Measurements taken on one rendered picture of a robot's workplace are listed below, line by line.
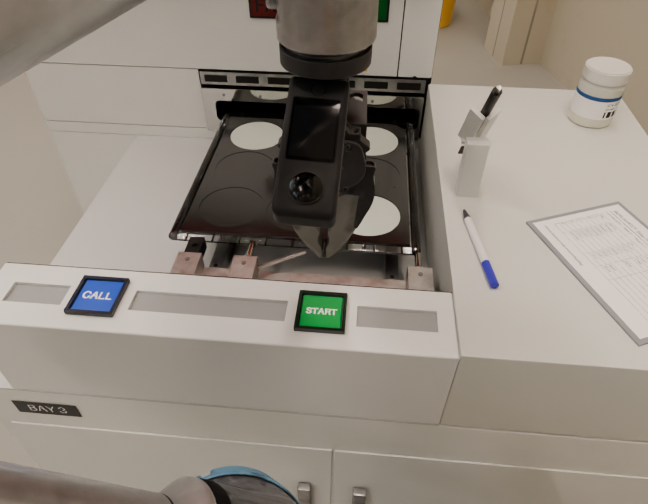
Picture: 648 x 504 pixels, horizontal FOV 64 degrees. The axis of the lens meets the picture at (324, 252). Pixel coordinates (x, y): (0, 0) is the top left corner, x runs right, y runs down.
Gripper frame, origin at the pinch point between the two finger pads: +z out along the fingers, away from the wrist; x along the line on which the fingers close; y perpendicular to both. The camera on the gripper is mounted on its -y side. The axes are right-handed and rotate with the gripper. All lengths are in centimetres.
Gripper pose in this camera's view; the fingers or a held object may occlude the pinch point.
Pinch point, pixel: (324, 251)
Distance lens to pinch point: 51.6
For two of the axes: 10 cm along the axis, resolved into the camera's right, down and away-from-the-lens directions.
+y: 0.7, -6.9, 7.2
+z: 0.0, 7.2, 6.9
